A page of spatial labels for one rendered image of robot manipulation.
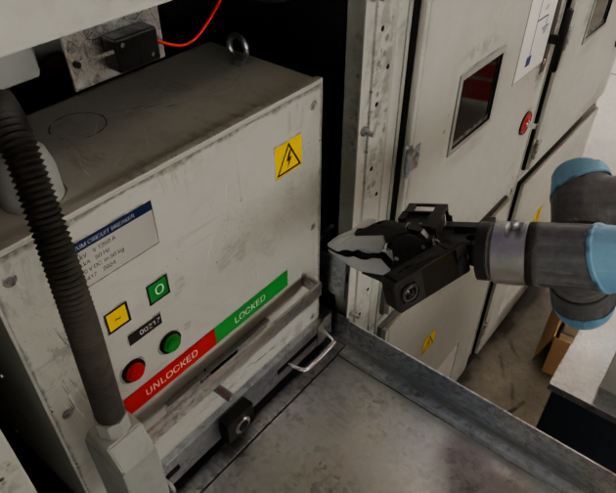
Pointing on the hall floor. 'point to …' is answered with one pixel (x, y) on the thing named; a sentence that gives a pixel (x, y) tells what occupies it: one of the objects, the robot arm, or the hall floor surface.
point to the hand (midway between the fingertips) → (334, 250)
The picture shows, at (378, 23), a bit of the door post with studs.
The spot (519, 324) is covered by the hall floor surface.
